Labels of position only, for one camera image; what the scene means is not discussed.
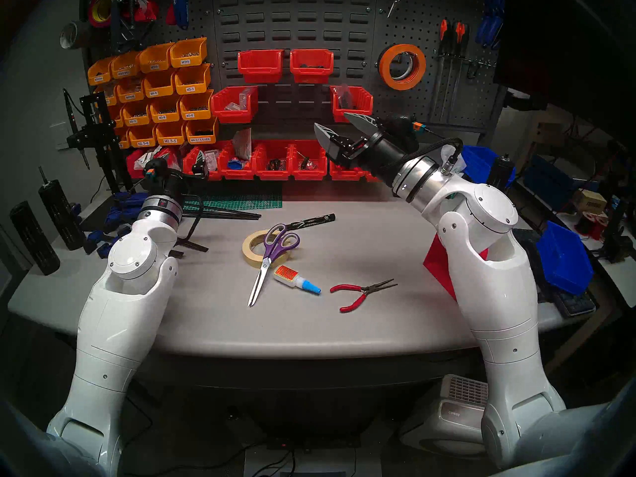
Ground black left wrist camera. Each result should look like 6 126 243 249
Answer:
143 158 168 184

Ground pile of blue clamps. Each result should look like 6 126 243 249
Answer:
82 192 150 259

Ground beige masking tape roll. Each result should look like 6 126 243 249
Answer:
242 229 297 269

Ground white side table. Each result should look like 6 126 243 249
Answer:
517 178 636 308

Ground dark blue storage bin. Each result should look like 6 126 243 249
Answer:
524 154 577 211

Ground black marker pen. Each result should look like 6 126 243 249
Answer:
286 213 336 232

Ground black power strip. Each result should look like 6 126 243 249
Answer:
268 434 361 449

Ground black carabiner hook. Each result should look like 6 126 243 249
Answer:
465 59 497 80

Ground blue plastic storage bin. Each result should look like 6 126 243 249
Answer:
462 146 517 186
536 220 594 296

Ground black cylindrical tool holder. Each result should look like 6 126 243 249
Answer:
10 201 61 276
489 154 517 188
38 166 87 251

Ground black bar clamp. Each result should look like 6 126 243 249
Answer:
110 0 155 52

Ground black desktop device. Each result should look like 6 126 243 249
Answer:
599 198 636 263

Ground black computer keyboard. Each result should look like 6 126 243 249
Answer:
539 282 597 317

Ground black metal fixture stand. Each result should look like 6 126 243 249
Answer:
62 88 135 193

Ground orange tape roll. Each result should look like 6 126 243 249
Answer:
379 44 427 90

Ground green cutting mat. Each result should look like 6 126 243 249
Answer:
186 181 283 211

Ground red yellow tape roll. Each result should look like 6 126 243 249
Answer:
88 0 119 28

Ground grey duct tape roll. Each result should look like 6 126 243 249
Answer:
60 20 92 50

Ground purple handled scissors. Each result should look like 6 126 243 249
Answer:
247 224 301 308

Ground red wire spool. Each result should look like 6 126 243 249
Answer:
576 212 609 240

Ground red handled needle-nose pliers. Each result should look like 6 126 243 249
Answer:
330 278 399 314

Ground black soldering iron pen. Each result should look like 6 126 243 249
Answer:
62 88 91 170

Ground small cardboard box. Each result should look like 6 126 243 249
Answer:
571 189 608 215

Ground glue bottle with blue cap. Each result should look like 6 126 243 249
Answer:
273 265 322 295

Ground white Coway air purifier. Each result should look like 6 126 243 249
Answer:
400 374 490 457

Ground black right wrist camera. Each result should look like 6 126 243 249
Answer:
385 114 425 151

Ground grey pegboard back panel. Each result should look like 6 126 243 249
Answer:
82 0 507 134

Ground black computer monitor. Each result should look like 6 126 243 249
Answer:
494 0 636 149

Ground black tape roll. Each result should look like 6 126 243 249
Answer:
378 46 420 84

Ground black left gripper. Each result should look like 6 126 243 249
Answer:
134 151 208 197

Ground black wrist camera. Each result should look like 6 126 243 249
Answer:
143 158 168 184
385 114 425 151

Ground black tripod rods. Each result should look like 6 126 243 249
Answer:
171 205 262 257

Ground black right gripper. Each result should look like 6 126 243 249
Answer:
315 113 420 183

